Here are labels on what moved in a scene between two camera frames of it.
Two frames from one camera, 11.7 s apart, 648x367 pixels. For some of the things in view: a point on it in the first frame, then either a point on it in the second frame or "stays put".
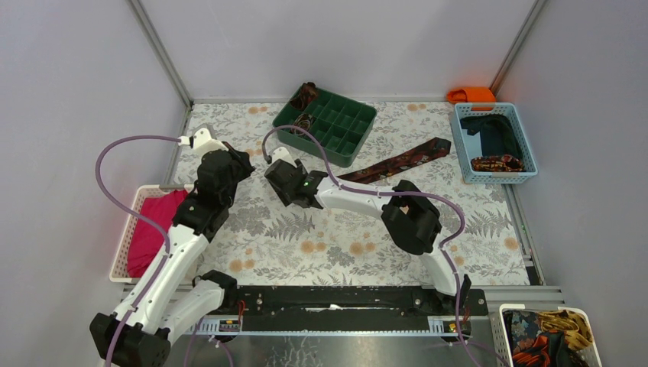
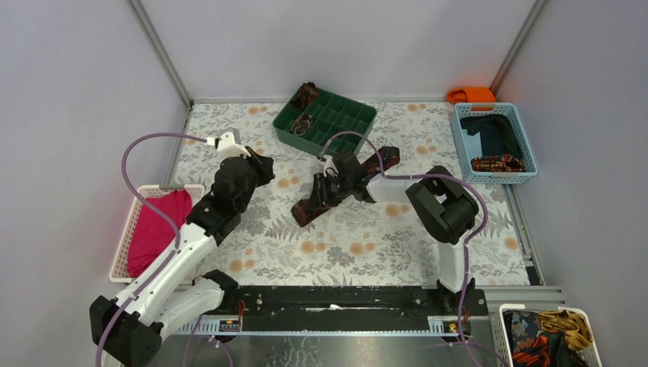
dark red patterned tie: (424, 153) -> (311, 207)
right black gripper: (300, 167) -> (326, 199)
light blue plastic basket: (492, 145) stays put
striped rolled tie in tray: (302, 121) stays put
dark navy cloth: (497, 134) stays put
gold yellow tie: (577, 331) stays put
